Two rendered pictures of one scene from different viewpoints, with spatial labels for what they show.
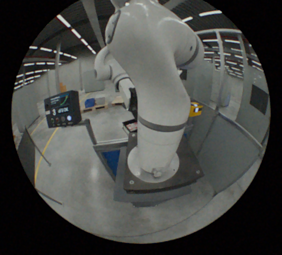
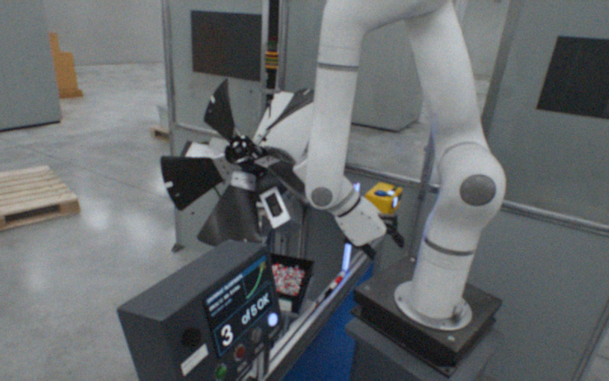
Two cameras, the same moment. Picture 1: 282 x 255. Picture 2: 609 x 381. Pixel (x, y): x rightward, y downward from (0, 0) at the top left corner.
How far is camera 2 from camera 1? 0.86 m
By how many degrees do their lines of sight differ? 41
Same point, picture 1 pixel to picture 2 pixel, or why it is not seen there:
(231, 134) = (490, 227)
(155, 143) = (463, 268)
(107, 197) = not seen: outside the picture
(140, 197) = (464, 370)
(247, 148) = (567, 246)
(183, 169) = (470, 302)
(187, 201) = not seen: outside the picture
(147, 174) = (449, 320)
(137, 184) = (456, 338)
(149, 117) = (462, 247)
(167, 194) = (482, 350)
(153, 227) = not seen: outside the picture
